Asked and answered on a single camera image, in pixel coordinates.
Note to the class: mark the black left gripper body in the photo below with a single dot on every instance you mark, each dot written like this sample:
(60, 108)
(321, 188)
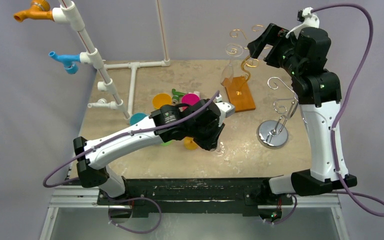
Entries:
(205, 136)

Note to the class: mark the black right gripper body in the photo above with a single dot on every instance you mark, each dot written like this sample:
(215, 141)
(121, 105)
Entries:
(272, 43)

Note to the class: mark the orange wine glass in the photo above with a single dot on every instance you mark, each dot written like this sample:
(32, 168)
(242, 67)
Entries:
(189, 143)

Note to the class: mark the clear wine glass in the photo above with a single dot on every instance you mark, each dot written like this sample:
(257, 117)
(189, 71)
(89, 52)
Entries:
(228, 73)
(220, 150)

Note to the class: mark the pink wine glass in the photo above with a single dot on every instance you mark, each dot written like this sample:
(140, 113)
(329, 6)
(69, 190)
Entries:
(189, 99)

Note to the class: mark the green wine glass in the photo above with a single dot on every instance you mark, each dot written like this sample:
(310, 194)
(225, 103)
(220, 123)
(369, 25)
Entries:
(166, 143)

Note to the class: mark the yellow wine glass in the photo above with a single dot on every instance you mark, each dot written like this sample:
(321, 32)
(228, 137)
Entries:
(161, 99)

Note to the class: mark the blue wine glass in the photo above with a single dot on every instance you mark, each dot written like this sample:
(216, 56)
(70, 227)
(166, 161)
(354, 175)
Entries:
(137, 117)

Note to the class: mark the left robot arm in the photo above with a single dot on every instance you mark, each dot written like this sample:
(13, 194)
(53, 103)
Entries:
(94, 156)

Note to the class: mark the green faucet with white elbow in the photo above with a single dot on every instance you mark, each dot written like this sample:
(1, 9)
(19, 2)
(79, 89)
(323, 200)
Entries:
(178, 95)

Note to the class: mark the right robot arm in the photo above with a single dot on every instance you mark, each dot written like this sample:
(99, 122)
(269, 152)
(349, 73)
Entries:
(320, 104)

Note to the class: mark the wooden rack base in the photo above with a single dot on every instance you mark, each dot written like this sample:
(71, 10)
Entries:
(239, 95)

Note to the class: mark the blue faucet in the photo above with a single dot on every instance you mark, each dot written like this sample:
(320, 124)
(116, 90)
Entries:
(68, 61)

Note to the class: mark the orange faucet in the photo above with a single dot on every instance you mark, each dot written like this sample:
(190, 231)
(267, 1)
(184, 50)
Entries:
(38, 10)

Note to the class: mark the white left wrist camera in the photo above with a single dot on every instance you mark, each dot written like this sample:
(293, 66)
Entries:
(226, 109)

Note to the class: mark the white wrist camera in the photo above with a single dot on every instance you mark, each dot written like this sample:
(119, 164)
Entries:
(226, 109)
(307, 19)

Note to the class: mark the gold wire glass rack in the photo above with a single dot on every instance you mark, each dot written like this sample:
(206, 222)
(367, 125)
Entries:
(247, 62)

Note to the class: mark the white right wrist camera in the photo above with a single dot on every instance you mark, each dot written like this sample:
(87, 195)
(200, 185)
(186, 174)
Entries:
(307, 19)

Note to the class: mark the chrome wire glass rack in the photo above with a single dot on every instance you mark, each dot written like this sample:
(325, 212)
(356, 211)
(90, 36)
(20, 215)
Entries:
(273, 134)

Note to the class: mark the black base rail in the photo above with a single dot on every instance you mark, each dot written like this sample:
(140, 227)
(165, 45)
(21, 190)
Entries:
(240, 195)

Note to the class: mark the white PVC pipe frame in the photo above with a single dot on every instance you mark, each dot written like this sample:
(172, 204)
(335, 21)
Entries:
(67, 13)

